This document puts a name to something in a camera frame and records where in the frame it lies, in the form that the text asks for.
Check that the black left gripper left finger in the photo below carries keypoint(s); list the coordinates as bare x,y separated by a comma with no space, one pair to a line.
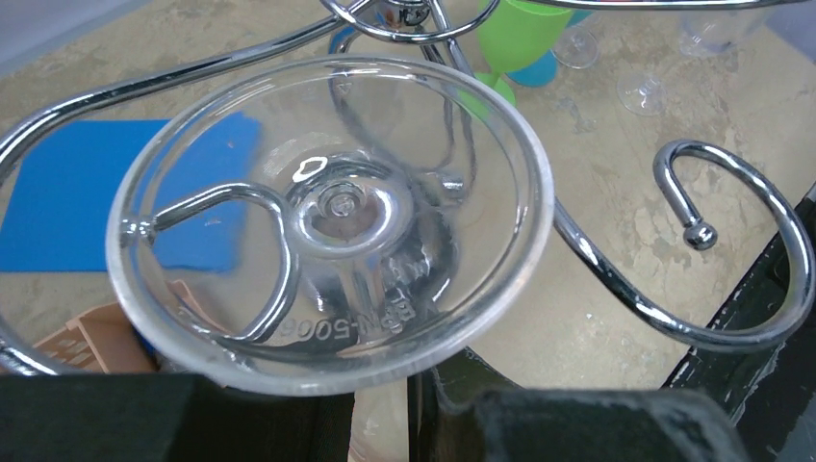
164,417

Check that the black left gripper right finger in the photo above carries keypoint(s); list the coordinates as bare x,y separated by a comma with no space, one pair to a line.
465,410

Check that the clear wine glass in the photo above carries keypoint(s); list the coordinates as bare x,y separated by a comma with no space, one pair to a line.
642,94
330,224
576,48

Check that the blue plastic wine glass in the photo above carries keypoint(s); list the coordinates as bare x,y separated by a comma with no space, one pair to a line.
544,70

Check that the green plastic wine glass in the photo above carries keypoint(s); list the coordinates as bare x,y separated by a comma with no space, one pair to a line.
514,36

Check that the chrome wine glass rack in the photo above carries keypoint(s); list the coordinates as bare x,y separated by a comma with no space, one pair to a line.
788,318

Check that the orange plastic desk organizer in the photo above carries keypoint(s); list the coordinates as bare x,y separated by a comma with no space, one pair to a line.
102,339

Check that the blue square mat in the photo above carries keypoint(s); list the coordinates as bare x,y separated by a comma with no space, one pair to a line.
57,216

